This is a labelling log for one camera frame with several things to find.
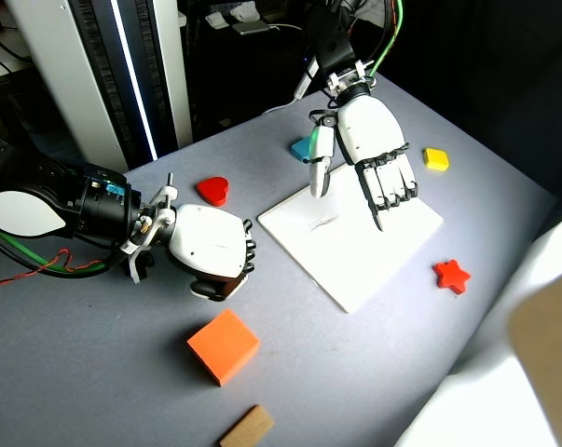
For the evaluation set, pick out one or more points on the white cabinet with light strip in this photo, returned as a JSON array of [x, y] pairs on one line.
[[66, 70]]

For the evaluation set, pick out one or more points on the blue rounded block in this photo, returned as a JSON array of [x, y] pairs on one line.
[[301, 150]]

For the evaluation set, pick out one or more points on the red star block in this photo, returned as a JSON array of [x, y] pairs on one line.
[[450, 275]]

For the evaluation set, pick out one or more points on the orange cube block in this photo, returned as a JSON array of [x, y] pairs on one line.
[[224, 347]]

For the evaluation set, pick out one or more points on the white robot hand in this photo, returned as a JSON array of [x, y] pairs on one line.
[[369, 130], [206, 242]]

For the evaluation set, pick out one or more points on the white adapter stick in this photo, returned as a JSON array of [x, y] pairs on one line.
[[305, 81]]

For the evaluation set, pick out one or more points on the brown rectangular block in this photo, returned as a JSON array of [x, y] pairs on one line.
[[248, 427]]

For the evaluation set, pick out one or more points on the grey flat box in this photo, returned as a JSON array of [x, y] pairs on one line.
[[251, 27]]

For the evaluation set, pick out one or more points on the grey table cloth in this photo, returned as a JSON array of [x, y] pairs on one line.
[[122, 363]]

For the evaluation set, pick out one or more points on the red heart block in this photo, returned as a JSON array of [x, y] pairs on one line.
[[213, 190]]

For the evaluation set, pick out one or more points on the yellow square block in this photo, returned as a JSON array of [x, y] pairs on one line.
[[435, 158]]

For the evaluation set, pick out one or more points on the white paper pad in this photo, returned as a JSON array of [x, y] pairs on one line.
[[346, 251]]

